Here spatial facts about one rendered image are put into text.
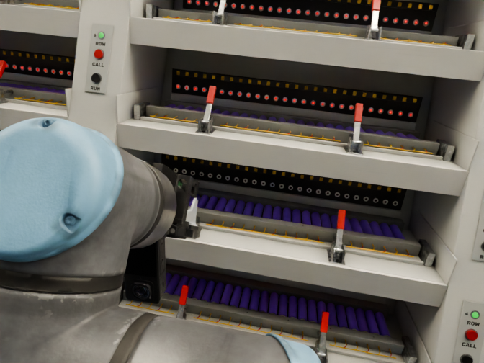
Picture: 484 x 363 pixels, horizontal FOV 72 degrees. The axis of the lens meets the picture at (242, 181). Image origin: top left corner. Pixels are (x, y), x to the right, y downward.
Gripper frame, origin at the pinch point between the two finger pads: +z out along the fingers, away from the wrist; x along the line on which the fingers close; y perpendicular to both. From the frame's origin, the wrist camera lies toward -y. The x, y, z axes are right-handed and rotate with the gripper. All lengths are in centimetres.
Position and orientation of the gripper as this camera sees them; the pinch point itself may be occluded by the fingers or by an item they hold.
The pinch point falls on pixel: (181, 230)
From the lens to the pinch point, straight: 56.6
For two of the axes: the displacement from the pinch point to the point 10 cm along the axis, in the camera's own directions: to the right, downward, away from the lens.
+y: 1.6, -9.7, 1.5
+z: 0.8, 1.7, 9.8
